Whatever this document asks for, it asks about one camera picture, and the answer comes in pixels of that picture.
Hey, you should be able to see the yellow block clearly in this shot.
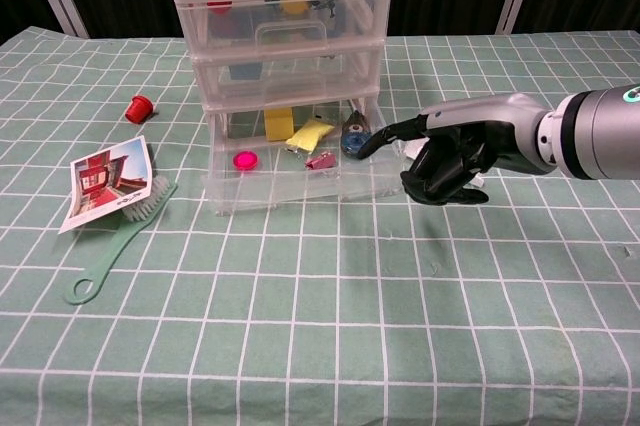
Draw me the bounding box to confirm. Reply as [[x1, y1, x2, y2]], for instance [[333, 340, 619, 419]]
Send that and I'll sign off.
[[264, 107, 295, 143]]

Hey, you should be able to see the clear plastic lowest drawer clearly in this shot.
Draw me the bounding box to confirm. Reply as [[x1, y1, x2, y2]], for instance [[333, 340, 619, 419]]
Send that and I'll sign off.
[[200, 100, 406, 218]]

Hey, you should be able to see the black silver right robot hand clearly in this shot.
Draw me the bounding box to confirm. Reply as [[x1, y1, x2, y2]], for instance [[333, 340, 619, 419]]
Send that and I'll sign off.
[[355, 93, 551, 206]]

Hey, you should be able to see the green long-handled brush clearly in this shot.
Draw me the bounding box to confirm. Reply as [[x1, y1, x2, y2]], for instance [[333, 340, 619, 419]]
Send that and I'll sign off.
[[63, 173, 179, 306]]

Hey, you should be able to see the clear plastic highest drawer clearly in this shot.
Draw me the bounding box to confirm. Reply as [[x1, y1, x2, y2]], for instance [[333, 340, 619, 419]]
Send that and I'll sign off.
[[187, 0, 390, 58]]

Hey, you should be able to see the blue block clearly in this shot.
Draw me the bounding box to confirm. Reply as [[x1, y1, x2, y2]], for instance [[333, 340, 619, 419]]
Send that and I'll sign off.
[[228, 61, 264, 82]]

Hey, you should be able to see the yellow packet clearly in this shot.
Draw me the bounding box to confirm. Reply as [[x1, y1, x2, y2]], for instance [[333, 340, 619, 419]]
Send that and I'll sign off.
[[284, 116, 335, 154]]

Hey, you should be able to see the small red cup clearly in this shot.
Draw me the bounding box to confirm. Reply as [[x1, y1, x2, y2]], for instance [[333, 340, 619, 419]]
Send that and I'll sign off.
[[124, 94, 156, 124]]

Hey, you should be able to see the clear plastic middle drawer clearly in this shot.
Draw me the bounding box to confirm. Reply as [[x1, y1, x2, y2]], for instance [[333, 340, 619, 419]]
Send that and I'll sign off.
[[194, 43, 387, 102]]

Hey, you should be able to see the red building postcard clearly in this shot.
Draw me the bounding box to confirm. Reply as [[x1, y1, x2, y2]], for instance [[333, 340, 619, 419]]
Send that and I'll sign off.
[[58, 135, 154, 236]]

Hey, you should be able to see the green checked tablecloth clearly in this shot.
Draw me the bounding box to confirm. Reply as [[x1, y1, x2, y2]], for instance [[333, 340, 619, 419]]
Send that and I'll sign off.
[[0, 27, 640, 426]]

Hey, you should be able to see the blue black tape dispenser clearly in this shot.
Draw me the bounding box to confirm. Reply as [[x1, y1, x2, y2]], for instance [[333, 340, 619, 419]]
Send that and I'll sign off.
[[341, 110, 374, 160]]

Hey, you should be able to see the pink round disc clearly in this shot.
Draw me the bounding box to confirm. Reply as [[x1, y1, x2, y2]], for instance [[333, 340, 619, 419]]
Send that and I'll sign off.
[[232, 150, 262, 173]]

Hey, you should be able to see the pink binder clip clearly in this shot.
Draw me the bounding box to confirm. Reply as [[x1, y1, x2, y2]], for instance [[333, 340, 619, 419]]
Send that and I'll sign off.
[[305, 150, 335, 171]]

